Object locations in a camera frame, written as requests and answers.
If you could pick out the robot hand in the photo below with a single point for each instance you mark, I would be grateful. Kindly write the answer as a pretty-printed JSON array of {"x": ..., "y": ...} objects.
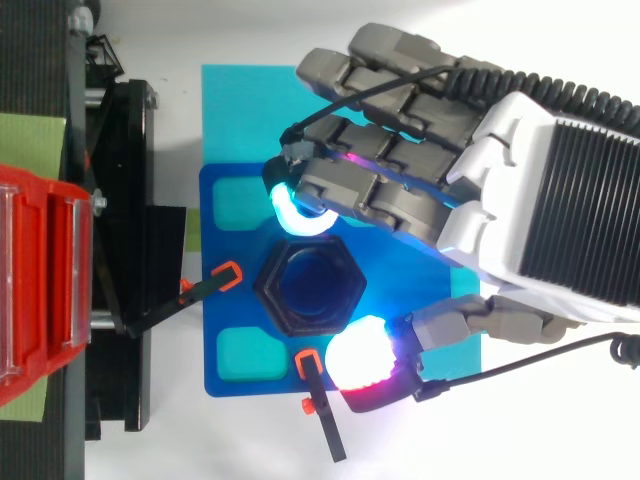
[{"x": 500, "y": 210}]

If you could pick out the large black nut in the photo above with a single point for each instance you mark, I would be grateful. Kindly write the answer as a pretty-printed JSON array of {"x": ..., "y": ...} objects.
[{"x": 266, "y": 287}]

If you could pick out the black-and-orange clip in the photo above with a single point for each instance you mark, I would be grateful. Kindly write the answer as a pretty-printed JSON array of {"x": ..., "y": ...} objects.
[
  {"x": 325, "y": 410},
  {"x": 207, "y": 288}
]

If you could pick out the turquoise plate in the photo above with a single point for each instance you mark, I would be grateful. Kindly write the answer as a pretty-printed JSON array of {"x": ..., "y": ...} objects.
[{"x": 235, "y": 115}]

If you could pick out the blue plate with square hollows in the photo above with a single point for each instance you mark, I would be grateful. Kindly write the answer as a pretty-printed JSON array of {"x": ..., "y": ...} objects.
[{"x": 234, "y": 314}]

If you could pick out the black stand with green tape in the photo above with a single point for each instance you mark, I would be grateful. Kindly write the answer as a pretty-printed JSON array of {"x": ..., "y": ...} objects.
[{"x": 132, "y": 200}]

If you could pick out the red bin with clear plate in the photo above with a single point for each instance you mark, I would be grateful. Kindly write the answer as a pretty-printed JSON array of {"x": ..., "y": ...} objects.
[{"x": 57, "y": 280}]

